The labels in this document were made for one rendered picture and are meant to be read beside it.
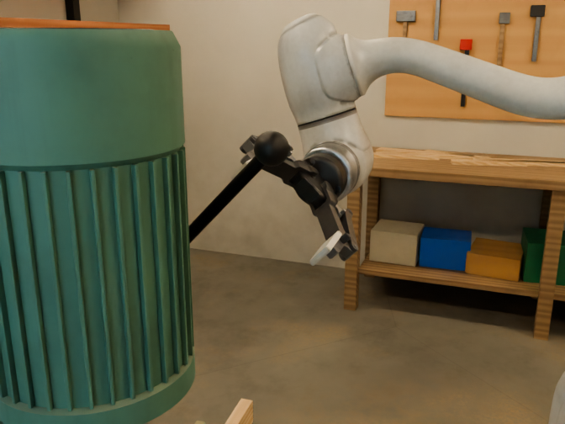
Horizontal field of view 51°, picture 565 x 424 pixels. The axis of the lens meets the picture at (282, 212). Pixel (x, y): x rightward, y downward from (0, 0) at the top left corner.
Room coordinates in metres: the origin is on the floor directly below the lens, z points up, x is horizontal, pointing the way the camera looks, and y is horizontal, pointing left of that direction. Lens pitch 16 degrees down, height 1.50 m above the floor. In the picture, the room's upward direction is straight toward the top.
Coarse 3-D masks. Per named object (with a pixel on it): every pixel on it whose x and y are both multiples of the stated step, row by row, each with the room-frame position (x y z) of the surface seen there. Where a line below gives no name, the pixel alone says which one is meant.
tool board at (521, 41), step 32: (416, 0) 3.65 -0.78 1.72; (448, 0) 3.59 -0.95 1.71; (480, 0) 3.53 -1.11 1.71; (512, 0) 3.47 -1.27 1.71; (544, 0) 3.42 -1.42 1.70; (416, 32) 3.65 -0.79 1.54; (448, 32) 3.59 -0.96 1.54; (480, 32) 3.53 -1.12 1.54; (512, 32) 3.47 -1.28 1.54; (544, 32) 3.41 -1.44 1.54; (512, 64) 3.46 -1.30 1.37; (544, 64) 3.40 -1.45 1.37; (416, 96) 3.64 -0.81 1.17; (448, 96) 3.58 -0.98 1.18
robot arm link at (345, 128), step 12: (324, 120) 0.95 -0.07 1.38; (336, 120) 0.95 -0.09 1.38; (348, 120) 0.95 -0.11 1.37; (300, 132) 0.98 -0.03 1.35; (312, 132) 0.95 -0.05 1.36; (324, 132) 0.94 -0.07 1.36; (336, 132) 0.94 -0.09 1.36; (348, 132) 0.94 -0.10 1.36; (360, 132) 0.96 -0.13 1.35; (312, 144) 0.95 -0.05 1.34; (348, 144) 0.94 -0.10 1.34; (360, 144) 0.94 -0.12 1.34; (360, 156) 0.93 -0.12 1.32; (372, 156) 1.00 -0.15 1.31; (360, 168) 0.92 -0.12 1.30; (360, 180) 0.93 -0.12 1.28
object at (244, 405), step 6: (240, 402) 0.83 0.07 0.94; (246, 402) 0.83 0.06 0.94; (252, 402) 0.84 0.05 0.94; (240, 408) 0.82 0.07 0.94; (246, 408) 0.82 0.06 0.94; (252, 408) 0.84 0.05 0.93; (234, 414) 0.80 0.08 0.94; (240, 414) 0.80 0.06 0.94; (246, 414) 0.81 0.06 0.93; (252, 414) 0.84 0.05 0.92; (228, 420) 0.79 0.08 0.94; (234, 420) 0.79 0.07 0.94; (240, 420) 0.79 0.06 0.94; (246, 420) 0.81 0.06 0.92; (252, 420) 0.84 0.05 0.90
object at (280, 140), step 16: (256, 144) 0.57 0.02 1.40; (272, 144) 0.56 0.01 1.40; (256, 160) 0.58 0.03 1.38; (272, 160) 0.56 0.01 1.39; (240, 176) 0.58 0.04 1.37; (224, 192) 0.59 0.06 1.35; (208, 208) 0.59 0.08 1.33; (192, 224) 0.60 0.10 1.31; (208, 224) 0.60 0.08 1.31; (192, 240) 0.60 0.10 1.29
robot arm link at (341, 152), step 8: (320, 144) 0.92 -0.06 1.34; (328, 144) 0.91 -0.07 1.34; (336, 144) 0.91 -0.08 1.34; (312, 152) 0.88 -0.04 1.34; (320, 152) 0.88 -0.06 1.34; (328, 152) 0.88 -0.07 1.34; (336, 152) 0.87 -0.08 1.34; (344, 152) 0.88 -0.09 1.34; (352, 152) 0.91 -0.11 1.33; (344, 160) 0.87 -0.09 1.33; (352, 160) 0.89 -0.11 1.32; (352, 168) 0.87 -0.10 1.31; (352, 176) 0.87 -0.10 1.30; (352, 184) 0.87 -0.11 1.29; (344, 192) 0.87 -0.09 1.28
